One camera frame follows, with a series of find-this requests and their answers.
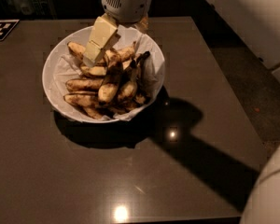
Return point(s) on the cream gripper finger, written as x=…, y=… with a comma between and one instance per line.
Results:
x=142, y=25
x=102, y=37

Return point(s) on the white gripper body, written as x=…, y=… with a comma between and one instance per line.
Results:
x=126, y=6

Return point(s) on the large spotted central banana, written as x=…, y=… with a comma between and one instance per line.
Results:
x=112, y=79

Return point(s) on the top right banana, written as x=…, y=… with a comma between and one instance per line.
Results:
x=128, y=52

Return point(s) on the top left spotted banana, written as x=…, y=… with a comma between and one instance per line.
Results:
x=77, y=50

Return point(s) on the short banana under top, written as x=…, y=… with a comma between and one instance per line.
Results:
x=96, y=71

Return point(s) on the curved stem right banana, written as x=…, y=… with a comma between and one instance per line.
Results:
x=140, y=61

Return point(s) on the white bowl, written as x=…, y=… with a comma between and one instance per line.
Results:
x=56, y=66

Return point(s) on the middle left spotted banana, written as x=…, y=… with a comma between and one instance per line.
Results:
x=83, y=84

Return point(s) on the right upright banana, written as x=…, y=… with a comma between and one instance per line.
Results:
x=128, y=90

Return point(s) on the lower left spotted banana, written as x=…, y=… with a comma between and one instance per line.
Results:
x=82, y=98

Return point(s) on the dark lower right banana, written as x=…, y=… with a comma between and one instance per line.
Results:
x=142, y=97

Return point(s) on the bottom small banana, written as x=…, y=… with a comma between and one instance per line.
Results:
x=93, y=112

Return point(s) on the white paper liner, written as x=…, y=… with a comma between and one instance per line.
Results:
x=61, y=69

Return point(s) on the white bottles in background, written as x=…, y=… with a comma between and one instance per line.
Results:
x=21, y=0

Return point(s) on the black white marker tag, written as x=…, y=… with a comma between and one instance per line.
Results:
x=6, y=26

